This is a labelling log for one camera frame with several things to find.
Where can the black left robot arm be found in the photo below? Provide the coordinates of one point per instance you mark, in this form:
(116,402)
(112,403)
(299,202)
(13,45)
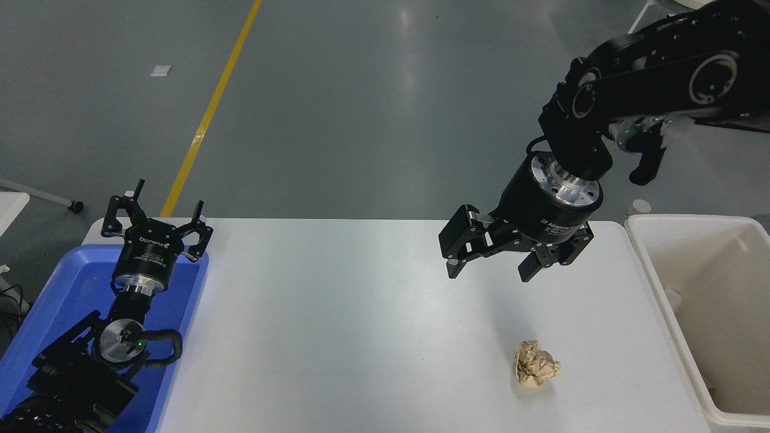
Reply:
(72,379)

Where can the tan paper ball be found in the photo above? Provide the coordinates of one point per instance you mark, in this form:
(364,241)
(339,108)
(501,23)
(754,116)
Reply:
(535,364)

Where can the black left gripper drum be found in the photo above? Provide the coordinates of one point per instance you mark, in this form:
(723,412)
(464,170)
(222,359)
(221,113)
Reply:
(147,255)

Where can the blue plastic tray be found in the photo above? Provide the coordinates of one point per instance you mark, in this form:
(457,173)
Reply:
(66,282)

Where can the small white paper scrap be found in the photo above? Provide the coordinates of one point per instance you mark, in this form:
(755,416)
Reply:
(161,70)

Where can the small white round object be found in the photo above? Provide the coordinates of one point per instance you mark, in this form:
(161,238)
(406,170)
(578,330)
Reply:
(639,206)

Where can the white side table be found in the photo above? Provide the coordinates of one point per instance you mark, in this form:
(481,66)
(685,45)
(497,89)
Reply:
(9,210)

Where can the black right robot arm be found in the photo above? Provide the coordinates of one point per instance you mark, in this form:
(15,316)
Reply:
(649,78)

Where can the grey cart leg with caster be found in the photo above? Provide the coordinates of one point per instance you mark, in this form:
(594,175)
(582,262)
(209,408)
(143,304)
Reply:
(42,195)

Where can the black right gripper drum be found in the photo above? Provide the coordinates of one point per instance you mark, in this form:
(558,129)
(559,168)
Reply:
(535,204)

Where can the large pale plastic bin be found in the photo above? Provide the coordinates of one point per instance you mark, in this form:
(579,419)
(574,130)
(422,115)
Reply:
(716,300)

